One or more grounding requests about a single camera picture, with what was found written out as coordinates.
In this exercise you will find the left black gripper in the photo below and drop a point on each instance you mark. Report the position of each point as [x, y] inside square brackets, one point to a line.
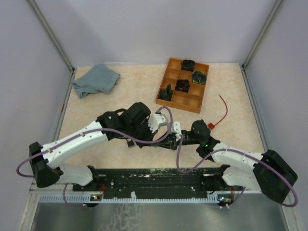
[150, 135]

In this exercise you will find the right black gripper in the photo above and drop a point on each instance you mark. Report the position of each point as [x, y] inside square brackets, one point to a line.
[170, 141]

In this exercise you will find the black cable lock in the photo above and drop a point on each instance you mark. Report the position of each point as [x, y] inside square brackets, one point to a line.
[131, 144]

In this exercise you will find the red cable lock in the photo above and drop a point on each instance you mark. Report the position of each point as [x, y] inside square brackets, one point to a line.
[218, 113]

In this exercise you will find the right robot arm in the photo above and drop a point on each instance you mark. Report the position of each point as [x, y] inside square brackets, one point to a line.
[265, 172]

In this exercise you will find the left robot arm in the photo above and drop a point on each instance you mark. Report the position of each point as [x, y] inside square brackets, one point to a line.
[48, 161]

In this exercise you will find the wooden compartment tray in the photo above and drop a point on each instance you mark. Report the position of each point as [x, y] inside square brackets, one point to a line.
[183, 85]

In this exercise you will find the blue folded cloth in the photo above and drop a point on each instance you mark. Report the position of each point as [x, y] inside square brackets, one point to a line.
[99, 79]

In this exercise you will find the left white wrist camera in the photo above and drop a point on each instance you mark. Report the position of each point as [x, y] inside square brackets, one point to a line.
[158, 120]

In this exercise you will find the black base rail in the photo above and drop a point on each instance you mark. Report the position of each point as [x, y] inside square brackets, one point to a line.
[207, 179]

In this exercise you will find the white toothed cable duct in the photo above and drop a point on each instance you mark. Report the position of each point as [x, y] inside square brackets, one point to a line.
[181, 196]

